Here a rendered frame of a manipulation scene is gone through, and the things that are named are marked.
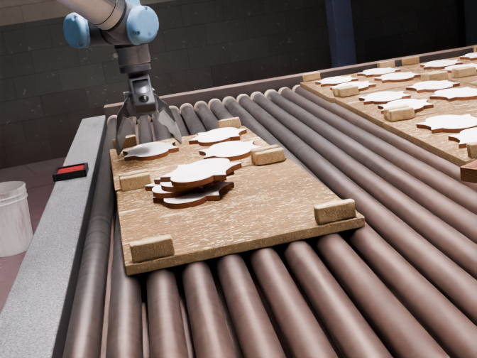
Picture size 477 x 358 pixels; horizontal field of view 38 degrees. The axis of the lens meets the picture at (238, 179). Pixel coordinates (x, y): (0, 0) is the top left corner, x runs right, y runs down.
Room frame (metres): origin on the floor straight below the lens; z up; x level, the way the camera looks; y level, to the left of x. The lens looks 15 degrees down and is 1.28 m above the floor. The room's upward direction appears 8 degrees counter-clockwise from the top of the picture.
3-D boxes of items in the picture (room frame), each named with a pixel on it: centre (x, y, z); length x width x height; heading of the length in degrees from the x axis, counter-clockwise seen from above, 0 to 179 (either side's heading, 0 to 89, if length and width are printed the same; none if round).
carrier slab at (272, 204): (1.12, 0.03, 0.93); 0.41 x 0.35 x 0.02; 9
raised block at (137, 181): (1.30, 0.20, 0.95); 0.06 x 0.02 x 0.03; 99
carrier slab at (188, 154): (1.54, 0.10, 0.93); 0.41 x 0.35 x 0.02; 10
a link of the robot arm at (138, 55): (1.62, 0.20, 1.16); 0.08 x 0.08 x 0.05
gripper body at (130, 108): (1.63, 0.20, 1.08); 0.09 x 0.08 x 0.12; 10
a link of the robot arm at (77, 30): (1.53, 0.26, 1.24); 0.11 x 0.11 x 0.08; 47
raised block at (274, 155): (1.34, -0.07, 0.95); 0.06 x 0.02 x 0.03; 99
